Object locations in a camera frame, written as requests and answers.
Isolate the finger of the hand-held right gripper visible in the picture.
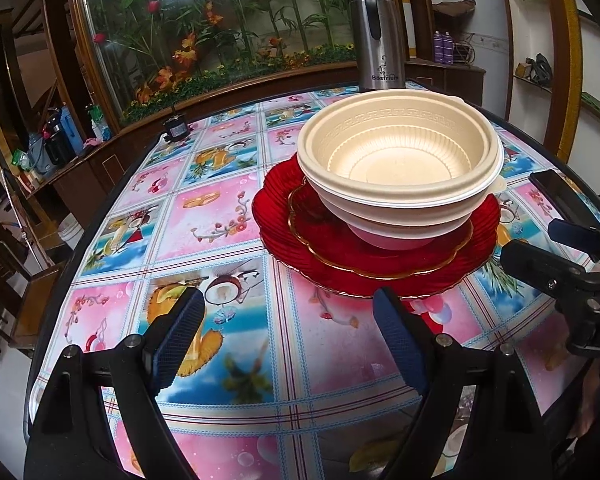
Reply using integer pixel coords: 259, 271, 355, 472
500, 239, 597, 312
547, 218, 600, 274

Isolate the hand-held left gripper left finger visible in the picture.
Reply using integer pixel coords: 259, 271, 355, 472
24, 286, 207, 480

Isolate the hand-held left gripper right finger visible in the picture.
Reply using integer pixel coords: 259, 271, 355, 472
371, 286, 548, 480

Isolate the white paper bowl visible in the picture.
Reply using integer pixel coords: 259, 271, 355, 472
337, 205, 476, 252

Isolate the small red scalloped plate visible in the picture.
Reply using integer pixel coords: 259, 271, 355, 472
286, 180, 476, 279

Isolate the large red scalloped plate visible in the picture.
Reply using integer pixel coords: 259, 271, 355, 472
251, 152, 503, 300

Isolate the beige ribbed plastic bowl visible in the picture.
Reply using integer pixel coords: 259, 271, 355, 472
300, 160, 507, 223
296, 89, 505, 196

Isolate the person's right hand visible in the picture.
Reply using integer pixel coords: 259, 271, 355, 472
567, 360, 600, 455

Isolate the black flat object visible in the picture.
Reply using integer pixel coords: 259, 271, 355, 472
529, 171, 583, 202

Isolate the printed pink blue tablecloth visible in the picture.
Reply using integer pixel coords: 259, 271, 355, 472
27, 80, 600, 480

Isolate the white plastic bucket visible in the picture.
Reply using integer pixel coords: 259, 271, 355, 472
57, 212, 86, 251

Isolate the wooden chair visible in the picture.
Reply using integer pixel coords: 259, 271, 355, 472
0, 237, 68, 356

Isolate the dark bundled object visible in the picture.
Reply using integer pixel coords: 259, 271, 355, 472
516, 54, 556, 86

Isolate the dark wooden cabinet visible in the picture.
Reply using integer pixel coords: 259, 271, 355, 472
405, 57, 486, 107

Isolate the wooden sideboard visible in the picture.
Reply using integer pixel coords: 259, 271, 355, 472
0, 120, 191, 241

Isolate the small black motor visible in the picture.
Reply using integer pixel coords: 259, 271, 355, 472
162, 117, 191, 142

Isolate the black kitchen appliance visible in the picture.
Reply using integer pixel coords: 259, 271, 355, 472
44, 115, 76, 166

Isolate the white bottle with green cap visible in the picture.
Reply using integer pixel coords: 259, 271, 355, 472
86, 104, 112, 142

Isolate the blue water jug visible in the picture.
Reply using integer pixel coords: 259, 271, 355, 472
60, 105, 83, 153

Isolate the stainless steel thermos jug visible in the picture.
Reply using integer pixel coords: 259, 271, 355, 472
349, 0, 406, 93

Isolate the glass flower display case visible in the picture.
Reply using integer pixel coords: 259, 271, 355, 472
67, 0, 426, 126

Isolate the wire basket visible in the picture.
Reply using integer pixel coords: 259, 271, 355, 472
452, 35, 477, 66

